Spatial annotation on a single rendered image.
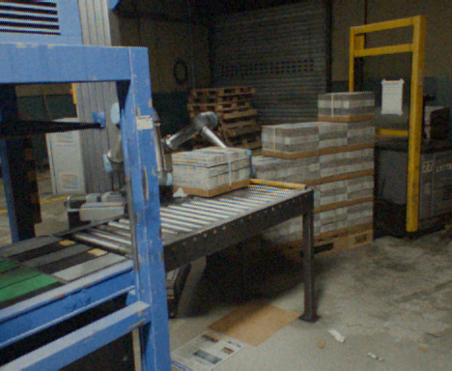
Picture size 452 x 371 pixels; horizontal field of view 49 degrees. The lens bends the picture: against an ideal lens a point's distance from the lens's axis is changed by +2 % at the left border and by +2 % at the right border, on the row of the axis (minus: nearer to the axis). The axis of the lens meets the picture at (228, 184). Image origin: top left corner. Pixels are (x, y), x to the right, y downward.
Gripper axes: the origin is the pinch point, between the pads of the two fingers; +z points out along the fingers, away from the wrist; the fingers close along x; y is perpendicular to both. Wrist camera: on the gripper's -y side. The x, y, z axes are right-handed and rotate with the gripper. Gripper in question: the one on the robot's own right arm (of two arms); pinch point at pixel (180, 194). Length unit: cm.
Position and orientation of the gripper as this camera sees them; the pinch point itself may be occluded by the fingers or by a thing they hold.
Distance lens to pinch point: 290.5
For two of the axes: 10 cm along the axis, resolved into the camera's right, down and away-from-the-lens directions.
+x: -7.6, -1.0, 6.4
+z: 6.4, -1.9, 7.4
